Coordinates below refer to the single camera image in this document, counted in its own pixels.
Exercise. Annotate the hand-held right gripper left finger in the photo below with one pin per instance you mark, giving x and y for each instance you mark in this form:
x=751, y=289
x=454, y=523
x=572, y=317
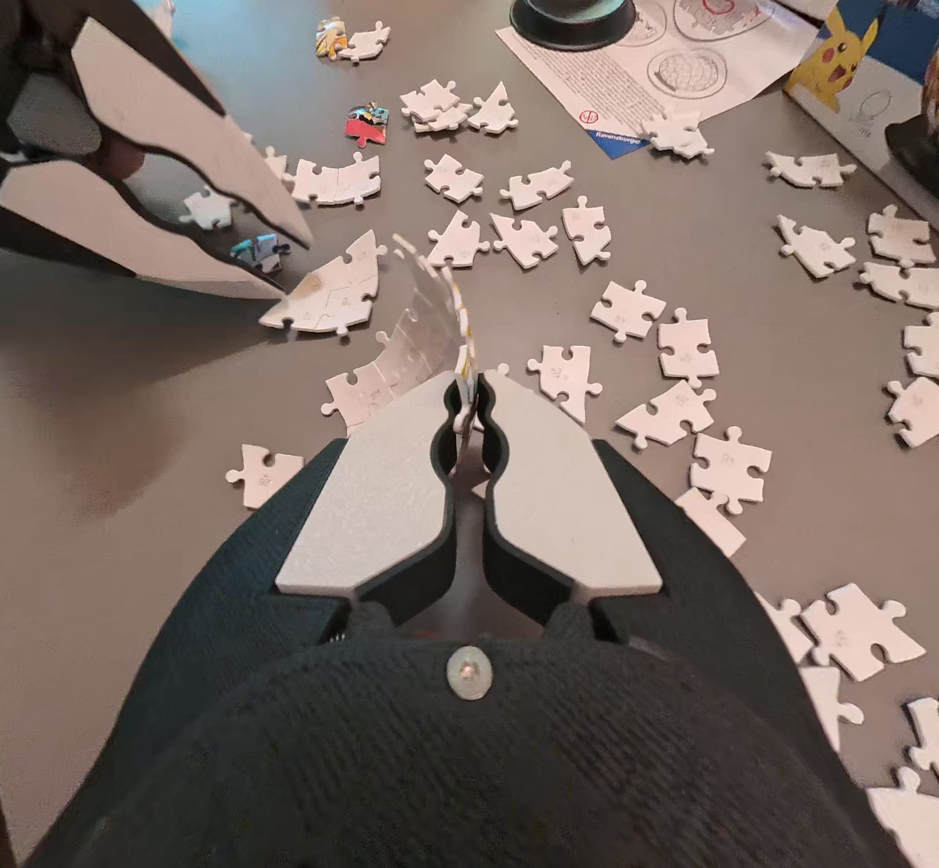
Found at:
x=367, y=508

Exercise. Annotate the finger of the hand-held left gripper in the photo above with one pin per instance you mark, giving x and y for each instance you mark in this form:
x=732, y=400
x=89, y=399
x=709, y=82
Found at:
x=88, y=215
x=161, y=105

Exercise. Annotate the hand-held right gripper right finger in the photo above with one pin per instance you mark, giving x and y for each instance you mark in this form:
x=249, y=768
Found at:
x=572, y=508

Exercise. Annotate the assembled curved puzzle section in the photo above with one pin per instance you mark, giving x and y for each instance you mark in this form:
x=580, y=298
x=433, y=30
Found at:
x=418, y=340

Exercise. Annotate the joined pair of puzzle pieces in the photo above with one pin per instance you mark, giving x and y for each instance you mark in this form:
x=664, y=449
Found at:
x=337, y=182

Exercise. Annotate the white puzzle pieces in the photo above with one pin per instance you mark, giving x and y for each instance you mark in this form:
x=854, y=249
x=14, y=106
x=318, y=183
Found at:
x=623, y=310

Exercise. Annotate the assembled pointed puzzle strip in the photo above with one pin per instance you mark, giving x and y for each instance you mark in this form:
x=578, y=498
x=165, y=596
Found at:
x=330, y=288

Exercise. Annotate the blue and white puzzle piece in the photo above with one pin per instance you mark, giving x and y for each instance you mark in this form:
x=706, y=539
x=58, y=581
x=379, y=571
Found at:
x=257, y=252

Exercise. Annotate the yellow and white puzzle piece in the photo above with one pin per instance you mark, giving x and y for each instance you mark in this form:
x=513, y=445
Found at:
x=330, y=39

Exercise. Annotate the red and teal puzzle piece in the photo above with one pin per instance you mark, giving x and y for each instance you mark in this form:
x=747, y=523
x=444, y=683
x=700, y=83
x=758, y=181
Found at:
x=367, y=123

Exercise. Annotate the blue cardboard puzzle box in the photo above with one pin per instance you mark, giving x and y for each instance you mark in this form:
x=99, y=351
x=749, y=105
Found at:
x=843, y=54

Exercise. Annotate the person's left hand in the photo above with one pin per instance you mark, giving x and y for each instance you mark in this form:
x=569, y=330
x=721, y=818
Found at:
x=121, y=160

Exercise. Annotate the black round display stand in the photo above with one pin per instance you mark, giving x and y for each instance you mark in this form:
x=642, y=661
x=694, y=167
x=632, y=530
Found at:
x=572, y=2

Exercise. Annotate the printed instruction leaflet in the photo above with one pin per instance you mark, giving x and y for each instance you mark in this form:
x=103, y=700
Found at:
x=587, y=76

